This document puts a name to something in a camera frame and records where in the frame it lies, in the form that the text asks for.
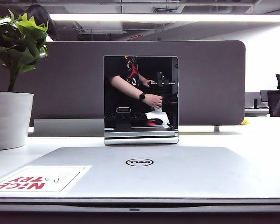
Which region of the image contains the silver Dell laptop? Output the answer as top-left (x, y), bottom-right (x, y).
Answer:
top-left (0, 146), bottom-right (280, 213)

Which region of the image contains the white red-lettered laptop sticker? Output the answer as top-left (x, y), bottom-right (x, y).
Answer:
top-left (0, 165), bottom-right (93, 194)

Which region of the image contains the black-screen tablet with silver stand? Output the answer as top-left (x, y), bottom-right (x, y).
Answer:
top-left (103, 55), bottom-right (180, 146)

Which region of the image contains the gray fabric desk partition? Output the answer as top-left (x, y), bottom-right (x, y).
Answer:
top-left (0, 40), bottom-right (246, 127)

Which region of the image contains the long ceiling light strip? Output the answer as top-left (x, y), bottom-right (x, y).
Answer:
top-left (49, 12), bottom-right (280, 23)

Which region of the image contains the white ribbed plant pot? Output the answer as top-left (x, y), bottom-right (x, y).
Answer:
top-left (0, 91), bottom-right (35, 151)

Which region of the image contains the person's dark-haired head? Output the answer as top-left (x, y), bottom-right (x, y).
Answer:
top-left (24, 3), bottom-right (58, 42)

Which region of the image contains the artificial green leafy plant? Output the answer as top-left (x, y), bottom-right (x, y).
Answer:
top-left (0, 8), bottom-right (49, 93)

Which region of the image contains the gray metal partition base rail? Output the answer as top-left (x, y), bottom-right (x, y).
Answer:
top-left (28, 118), bottom-right (105, 138)

